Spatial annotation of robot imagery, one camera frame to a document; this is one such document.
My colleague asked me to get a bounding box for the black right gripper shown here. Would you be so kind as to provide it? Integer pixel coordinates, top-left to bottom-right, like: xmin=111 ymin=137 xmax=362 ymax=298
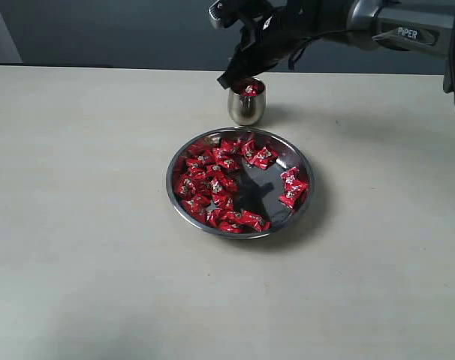
xmin=218 ymin=1 xmax=351 ymax=89

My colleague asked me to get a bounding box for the round stainless steel plate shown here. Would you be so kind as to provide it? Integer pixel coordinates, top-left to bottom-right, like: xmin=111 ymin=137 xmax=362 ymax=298
xmin=165 ymin=127 xmax=315 ymax=242

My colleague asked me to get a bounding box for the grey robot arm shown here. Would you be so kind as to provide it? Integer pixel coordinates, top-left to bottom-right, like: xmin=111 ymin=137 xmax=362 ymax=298
xmin=208 ymin=0 xmax=455 ymax=106

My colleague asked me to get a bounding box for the stainless steel cup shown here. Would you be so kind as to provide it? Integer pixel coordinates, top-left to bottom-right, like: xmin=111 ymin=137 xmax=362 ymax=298
xmin=227 ymin=77 xmax=267 ymax=126

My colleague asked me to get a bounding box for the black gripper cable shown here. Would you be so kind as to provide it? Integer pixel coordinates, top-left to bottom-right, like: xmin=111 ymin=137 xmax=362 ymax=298
xmin=285 ymin=31 xmax=351 ymax=72

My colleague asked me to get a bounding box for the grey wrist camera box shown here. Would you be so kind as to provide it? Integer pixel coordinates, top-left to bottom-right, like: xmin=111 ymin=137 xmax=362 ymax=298
xmin=208 ymin=0 xmax=248 ymax=29

